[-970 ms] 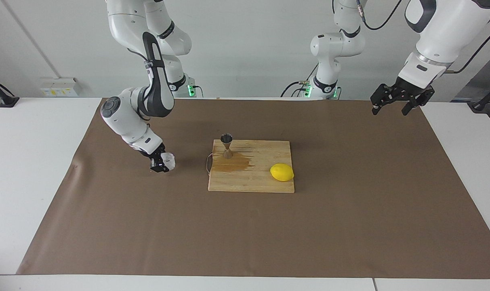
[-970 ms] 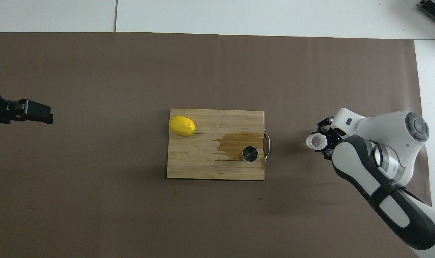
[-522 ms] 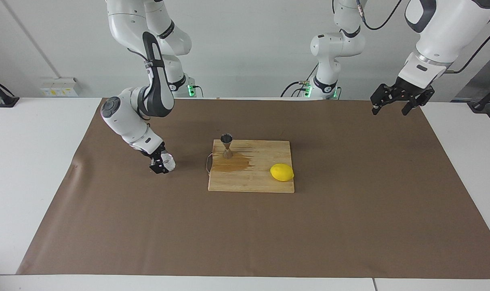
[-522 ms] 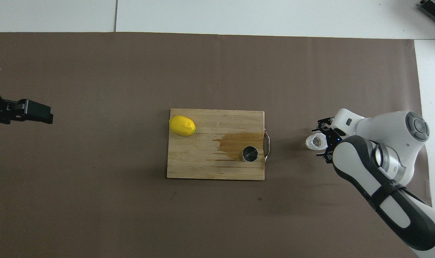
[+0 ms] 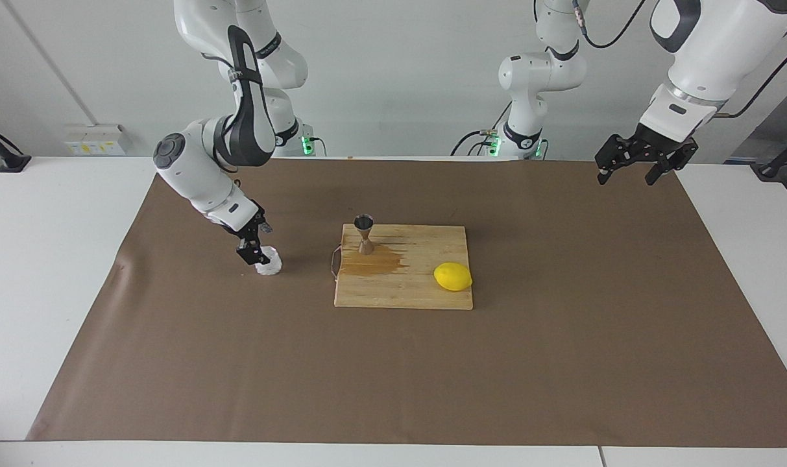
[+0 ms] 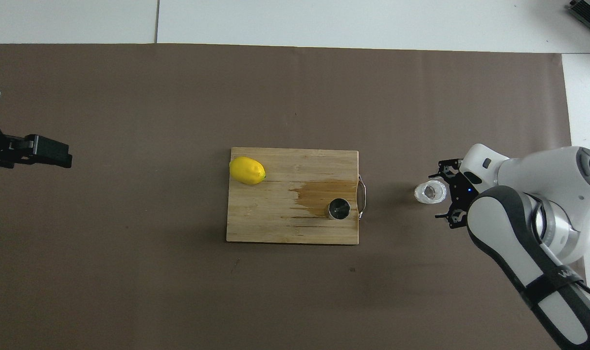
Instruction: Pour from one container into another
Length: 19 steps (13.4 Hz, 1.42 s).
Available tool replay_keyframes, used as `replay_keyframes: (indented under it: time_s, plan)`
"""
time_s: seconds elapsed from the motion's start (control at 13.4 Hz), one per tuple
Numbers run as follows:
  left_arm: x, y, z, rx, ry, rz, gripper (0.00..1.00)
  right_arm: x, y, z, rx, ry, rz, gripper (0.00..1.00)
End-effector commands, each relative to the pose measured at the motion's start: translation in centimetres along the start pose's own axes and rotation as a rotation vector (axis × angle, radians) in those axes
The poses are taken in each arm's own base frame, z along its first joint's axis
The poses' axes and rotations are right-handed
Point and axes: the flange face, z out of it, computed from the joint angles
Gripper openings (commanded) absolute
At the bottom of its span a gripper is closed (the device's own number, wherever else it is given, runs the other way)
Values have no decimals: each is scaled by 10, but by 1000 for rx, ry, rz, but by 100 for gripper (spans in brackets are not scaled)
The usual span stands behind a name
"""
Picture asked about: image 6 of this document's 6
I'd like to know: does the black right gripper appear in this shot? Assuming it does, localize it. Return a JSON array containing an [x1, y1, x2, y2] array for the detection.
[[428, 157, 476, 230]]

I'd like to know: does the small clear glass cup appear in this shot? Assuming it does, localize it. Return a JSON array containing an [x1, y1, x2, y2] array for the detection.
[[413, 179, 448, 205]]

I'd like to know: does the steel double jigger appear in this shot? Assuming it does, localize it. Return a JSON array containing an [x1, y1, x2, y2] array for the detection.
[[327, 197, 352, 221]]

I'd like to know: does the brown table mat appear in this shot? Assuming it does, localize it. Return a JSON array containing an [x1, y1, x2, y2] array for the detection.
[[0, 43, 590, 350]]

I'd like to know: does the wooden cutting board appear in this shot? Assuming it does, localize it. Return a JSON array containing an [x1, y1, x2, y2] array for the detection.
[[226, 147, 367, 245]]

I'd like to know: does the yellow lemon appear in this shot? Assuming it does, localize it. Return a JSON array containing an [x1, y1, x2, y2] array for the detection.
[[229, 156, 267, 186]]

